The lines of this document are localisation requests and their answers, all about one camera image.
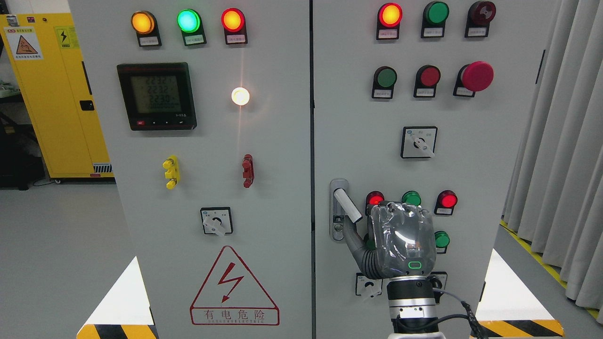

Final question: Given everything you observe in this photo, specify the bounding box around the grey curtain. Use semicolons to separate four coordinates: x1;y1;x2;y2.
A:
504;0;603;310

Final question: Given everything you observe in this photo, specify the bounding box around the yellow terminal connector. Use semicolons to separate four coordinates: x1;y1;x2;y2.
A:
162;155;181;190

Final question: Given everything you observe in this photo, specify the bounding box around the orange indicator lamp top left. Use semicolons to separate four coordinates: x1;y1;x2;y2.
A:
130;10;162;48

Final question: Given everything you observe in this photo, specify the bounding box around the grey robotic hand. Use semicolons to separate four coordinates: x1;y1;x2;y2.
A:
343;201;437;279

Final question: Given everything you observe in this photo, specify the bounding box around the green indicator lamp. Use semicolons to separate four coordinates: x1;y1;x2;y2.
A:
177;8;207;47
421;1;450;39

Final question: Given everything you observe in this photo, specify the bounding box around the green lamp middle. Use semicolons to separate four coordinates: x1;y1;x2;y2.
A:
401;190;422;206

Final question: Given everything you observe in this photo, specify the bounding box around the green indicator lamp top right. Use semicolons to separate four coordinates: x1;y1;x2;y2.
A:
421;1;450;39

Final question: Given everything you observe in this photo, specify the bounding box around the left door selector switch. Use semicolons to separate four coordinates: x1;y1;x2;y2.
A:
200;207;233;237

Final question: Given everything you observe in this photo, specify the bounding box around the grey electrical cabinet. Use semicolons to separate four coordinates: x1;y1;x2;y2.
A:
68;0;559;339

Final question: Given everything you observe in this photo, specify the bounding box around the red emergency stop button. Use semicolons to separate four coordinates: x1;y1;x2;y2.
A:
453;61;495;98

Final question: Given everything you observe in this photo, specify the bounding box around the white knob selector switch bottom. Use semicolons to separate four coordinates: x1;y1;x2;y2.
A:
355;273;383;300

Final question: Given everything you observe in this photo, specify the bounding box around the red push button upper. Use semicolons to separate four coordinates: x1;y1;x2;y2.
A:
413;65;441;98

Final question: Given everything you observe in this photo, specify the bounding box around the right door upper selector switch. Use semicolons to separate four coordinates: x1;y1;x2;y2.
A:
400;126;439;159

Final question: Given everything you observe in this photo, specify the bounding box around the door selector switch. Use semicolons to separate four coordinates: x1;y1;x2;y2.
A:
400;126;439;159
200;207;233;237

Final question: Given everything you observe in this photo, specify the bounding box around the white lit indicator lamp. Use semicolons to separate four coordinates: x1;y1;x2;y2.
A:
231;87;250;106

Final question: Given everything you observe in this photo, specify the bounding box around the silver cabinet door handle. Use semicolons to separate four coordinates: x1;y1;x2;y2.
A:
329;178;363;241

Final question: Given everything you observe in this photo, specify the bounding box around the dark red buzzer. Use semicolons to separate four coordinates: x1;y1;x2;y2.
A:
464;1;496;38

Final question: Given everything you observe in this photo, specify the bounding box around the red electric hazard warning sticker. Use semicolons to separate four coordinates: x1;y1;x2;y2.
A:
190;245;280;326

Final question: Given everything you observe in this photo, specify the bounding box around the red indicator lamp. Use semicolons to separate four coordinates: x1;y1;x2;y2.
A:
220;7;248;45
375;2;403;40

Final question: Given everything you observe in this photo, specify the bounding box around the green push button lower left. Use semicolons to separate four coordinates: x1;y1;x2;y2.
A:
363;233;375;250

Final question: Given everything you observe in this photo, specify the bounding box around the red lit lamp middle left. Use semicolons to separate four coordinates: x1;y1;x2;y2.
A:
365;191;385;216

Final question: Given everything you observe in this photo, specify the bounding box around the black digital power meter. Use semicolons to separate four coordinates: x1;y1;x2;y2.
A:
116;62;197;131

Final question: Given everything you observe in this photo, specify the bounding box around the green push button upper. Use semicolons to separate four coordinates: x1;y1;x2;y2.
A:
371;66;398;99

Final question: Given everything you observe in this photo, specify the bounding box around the red lit lamp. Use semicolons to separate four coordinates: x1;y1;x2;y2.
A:
434;190;458;215
365;191;385;216

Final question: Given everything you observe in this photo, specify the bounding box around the black knob selector switch bottom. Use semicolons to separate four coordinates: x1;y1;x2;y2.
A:
428;272;448;304

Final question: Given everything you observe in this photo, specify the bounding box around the green push button lower right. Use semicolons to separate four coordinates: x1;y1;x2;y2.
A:
434;230;450;254

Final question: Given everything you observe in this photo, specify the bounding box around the green push button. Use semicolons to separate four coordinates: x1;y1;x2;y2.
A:
371;66;398;99
434;230;450;254
363;233;375;250

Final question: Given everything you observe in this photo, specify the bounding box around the green indicator lamp top left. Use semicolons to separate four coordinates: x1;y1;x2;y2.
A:
177;8;207;47

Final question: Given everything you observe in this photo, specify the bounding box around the red lit lamp middle right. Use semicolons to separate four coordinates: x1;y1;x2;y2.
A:
434;190;458;215

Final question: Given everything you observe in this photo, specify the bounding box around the red terminal connector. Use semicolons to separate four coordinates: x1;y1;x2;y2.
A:
242;154;255;188

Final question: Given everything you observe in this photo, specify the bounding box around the red indicator lamp top left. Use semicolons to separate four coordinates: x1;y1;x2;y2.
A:
220;7;248;45

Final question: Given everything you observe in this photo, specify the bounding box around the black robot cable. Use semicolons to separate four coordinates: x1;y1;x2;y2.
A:
395;289;486;339

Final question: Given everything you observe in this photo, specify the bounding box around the red indicator lamp top right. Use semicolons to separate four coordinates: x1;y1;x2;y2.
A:
375;2;403;40

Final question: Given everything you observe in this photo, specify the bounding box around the yellow safety cabinet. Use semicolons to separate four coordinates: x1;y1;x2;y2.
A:
1;13;114;179

